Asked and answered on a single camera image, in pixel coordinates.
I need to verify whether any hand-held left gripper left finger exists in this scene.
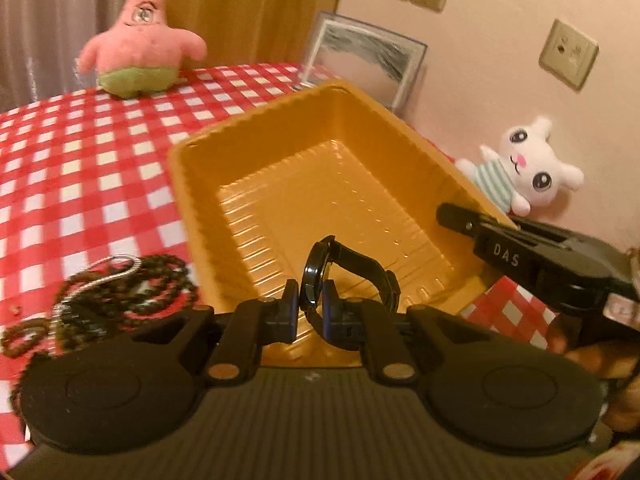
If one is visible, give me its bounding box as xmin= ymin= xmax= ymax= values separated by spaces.
xmin=131 ymin=280 xmax=301 ymax=387

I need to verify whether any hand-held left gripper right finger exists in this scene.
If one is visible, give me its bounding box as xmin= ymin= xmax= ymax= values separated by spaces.
xmin=320 ymin=281 xmax=482 ymax=387

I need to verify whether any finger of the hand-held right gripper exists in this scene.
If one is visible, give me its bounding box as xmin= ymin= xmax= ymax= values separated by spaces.
xmin=436 ymin=203 xmax=539 ymax=274

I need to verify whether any black wrist watch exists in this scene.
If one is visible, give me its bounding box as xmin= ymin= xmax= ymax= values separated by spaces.
xmin=299 ymin=235 xmax=402 ymax=343

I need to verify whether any yellow plastic tray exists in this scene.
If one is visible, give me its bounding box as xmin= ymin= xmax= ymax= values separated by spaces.
xmin=167 ymin=79 xmax=521 ymax=368

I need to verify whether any dark green bead necklace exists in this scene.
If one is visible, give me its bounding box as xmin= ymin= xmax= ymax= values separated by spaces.
xmin=52 ymin=254 xmax=201 ymax=358

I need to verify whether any person's right hand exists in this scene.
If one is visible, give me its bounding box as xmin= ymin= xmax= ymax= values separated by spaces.
xmin=565 ymin=339 xmax=640 ymax=442

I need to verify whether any white bunny plush toy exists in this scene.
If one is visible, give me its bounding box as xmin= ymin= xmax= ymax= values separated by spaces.
xmin=454 ymin=115 xmax=585 ymax=217

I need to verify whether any red white checkered tablecloth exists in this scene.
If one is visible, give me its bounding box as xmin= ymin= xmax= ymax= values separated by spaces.
xmin=0 ymin=62 xmax=568 ymax=467

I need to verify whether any pink starfish plush toy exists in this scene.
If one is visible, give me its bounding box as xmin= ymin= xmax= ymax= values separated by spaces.
xmin=76 ymin=0 xmax=209 ymax=99

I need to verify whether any wooden door panel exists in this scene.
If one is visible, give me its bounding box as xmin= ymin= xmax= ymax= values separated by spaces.
xmin=127 ymin=0 xmax=352 ymax=69

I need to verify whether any grey curtain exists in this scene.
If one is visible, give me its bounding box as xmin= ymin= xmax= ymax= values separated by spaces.
xmin=0 ymin=0 xmax=135 ymax=112

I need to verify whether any silver picture frame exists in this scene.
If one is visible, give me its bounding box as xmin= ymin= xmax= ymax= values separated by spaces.
xmin=297 ymin=11 xmax=429 ymax=114

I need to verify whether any brown bead necklace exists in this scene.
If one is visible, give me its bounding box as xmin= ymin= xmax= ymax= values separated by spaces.
xmin=1 ymin=322 xmax=53 ymax=411

